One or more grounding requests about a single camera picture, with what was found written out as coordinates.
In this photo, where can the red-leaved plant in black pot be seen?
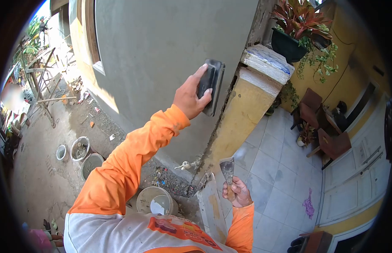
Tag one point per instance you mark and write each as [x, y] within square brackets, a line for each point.
[298, 28]

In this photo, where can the white double door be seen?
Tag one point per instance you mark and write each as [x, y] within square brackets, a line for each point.
[354, 177]

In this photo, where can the black plastering float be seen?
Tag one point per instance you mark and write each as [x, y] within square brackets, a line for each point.
[216, 82]

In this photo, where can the white plank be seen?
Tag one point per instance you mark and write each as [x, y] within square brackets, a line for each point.
[211, 208]

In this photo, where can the white plastic bucket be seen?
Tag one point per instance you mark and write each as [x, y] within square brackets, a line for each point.
[151, 197]

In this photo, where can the purple rag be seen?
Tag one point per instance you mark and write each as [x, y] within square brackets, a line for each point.
[308, 205]

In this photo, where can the person's body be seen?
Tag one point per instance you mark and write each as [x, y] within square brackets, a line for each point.
[120, 231]

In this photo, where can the grey cement bucket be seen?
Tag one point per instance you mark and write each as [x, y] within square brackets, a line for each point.
[80, 148]

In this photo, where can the dirty round bucket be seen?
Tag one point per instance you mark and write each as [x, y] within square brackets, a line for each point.
[90, 164]

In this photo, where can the black shoes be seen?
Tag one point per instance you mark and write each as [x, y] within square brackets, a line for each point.
[296, 245]

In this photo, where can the yellow concrete pillar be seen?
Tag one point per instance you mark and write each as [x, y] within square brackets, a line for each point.
[246, 107]

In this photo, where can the person's right fingers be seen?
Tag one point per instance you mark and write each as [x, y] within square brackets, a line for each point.
[240, 188]

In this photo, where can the wall window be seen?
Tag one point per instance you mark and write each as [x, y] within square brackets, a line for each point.
[94, 34]

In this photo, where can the metal putty knife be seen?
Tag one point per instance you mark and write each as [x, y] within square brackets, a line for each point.
[228, 169]

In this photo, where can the small grey bucket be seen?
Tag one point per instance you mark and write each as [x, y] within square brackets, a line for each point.
[61, 153]

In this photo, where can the person's right hand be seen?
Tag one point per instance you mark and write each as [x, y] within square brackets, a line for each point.
[241, 197]

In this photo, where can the white water tap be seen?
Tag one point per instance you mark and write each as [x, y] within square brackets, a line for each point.
[185, 164]

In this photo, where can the person's left thumb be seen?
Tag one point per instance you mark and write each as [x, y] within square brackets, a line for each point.
[206, 95]

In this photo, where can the brown wooden chair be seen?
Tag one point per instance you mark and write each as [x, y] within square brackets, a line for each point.
[309, 106]
[334, 145]

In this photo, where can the person's left hand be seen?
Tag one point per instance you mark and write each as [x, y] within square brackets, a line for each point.
[187, 98]

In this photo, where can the person's right thumb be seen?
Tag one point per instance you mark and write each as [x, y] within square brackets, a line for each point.
[225, 189]

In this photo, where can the small potted plant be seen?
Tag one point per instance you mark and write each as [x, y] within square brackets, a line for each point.
[305, 134]

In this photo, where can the person's left fingers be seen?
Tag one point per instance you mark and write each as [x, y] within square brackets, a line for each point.
[197, 74]

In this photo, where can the wooden trestle frame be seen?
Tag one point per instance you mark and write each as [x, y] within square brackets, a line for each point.
[41, 85]

